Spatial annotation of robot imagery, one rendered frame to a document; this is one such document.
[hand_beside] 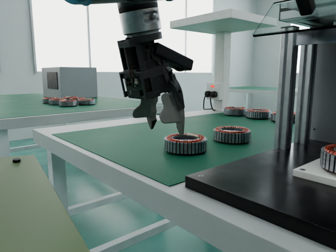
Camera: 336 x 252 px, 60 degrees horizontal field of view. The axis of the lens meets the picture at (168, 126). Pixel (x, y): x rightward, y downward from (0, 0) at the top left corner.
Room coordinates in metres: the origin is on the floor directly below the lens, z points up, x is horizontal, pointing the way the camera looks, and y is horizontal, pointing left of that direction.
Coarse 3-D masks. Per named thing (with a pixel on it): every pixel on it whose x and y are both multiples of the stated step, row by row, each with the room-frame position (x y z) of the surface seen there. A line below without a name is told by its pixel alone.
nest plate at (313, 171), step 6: (312, 162) 0.53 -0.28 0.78; (318, 162) 0.53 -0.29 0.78; (300, 168) 0.50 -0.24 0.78; (306, 168) 0.50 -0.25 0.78; (312, 168) 0.50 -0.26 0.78; (318, 168) 0.50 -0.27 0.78; (324, 168) 0.50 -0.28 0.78; (294, 174) 0.49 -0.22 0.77; (300, 174) 0.48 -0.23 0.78; (306, 174) 0.48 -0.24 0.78; (312, 174) 0.47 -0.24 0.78; (318, 174) 0.47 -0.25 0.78; (324, 174) 0.47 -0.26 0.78; (330, 174) 0.47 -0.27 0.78; (312, 180) 0.47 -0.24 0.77; (318, 180) 0.46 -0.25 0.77; (324, 180) 0.45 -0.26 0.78; (330, 180) 0.45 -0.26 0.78
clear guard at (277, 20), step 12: (288, 0) 0.49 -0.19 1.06; (324, 0) 0.43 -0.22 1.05; (276, 12) 0.48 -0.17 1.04; (288, 12) 0.46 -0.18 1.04; (324, 12) 0.41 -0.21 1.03; (264, 24) 0.47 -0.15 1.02; (276, 24) 0.46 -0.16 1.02; (288, 24) 0.44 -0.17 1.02; (300, 24) 0.42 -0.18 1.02; (312, 24) 0.41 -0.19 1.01; (324, 24) 0.39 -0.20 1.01
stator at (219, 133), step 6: (222, 126) 0.90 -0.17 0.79; (228, 126) 0.90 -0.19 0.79; (240, 126) 0.89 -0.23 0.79; (216, 132) 0.84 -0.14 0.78; (222, 132) 0.82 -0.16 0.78; (228, 132) 0.82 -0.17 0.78; (234, 132) 0.82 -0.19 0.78; (240, 132) 0.82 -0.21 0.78; (246, 132) 0.82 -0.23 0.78; (216, 138) 0.84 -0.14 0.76; (222, 138) 0.82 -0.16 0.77; (228, 138) 0.81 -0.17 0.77; (234, 138) 0.82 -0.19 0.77; (240, 138) 0.81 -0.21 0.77; (246, 138) 0.82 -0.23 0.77
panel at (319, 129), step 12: (324, 48) 0.78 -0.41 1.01; (324, 60) 0.78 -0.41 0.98; (324, 72) 0.77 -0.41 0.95; (324, 84) 0.77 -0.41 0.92; (324, 96) 0.77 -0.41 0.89; (312, 108) 0.79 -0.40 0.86; (324, 108) 0.77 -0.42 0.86; (312, 120) 0.79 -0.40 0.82; (324, 120) 0.77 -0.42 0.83; (312, 132) 0.79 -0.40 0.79; (324, 132) 0.76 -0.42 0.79
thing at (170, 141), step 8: (168, 136) 0.75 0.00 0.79; (176, 136) 0.77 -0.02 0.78; (184, 136) 0.78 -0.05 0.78; (192, 136) 0.77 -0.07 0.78; (200, 136) 0.75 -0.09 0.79; (168, 144) 0.71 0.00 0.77; (176, 144) 0.70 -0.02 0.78; (184, 144) 0.69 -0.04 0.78; (192, 144) 0.69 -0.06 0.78; (200, 144) 0.70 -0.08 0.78; (176, 152) 0.70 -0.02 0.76; (184, 152) 0.69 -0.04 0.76; (192, 152) 0.69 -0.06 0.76; (200, 152) 0.70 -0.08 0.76
